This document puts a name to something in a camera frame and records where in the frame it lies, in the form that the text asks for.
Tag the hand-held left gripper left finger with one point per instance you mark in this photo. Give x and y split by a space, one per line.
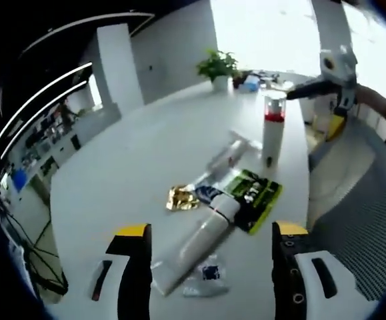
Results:
136 283

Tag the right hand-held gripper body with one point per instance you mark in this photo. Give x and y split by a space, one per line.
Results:
344 73

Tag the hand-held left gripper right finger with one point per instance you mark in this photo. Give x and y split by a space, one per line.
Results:
286 283

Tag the white skincare pump bottle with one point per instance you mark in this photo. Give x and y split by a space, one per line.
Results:
273 140

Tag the small clear skincare sachet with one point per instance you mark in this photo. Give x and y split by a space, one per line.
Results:
209 273

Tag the beige skincare tube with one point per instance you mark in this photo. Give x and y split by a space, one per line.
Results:
206 240

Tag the slim white skincare tube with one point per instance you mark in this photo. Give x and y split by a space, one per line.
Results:
246 139

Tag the green black skincare sachet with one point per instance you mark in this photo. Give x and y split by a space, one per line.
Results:
259 196

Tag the gold foil skincare sachet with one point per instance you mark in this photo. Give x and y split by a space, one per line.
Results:
181 198

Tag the silver dark blue skincare sachet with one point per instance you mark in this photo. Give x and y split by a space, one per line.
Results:
207 193

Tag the person's right hand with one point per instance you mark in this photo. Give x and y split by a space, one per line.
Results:
367 96

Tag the blue tissue pack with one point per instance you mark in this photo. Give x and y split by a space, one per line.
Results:
251 83

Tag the small dark plant pot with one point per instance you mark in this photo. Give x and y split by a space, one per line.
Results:
238 80

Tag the white mesh office chair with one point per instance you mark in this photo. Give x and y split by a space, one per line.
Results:
352 213

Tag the green potted plant white pot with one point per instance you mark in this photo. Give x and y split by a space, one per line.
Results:
217 66

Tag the blue water jug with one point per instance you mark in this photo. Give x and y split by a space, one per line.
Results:
19 180

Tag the white cabinet counter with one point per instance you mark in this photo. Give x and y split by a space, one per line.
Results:
89 133

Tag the ceiling light strip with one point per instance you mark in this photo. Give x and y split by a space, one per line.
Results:
46 90
46 108

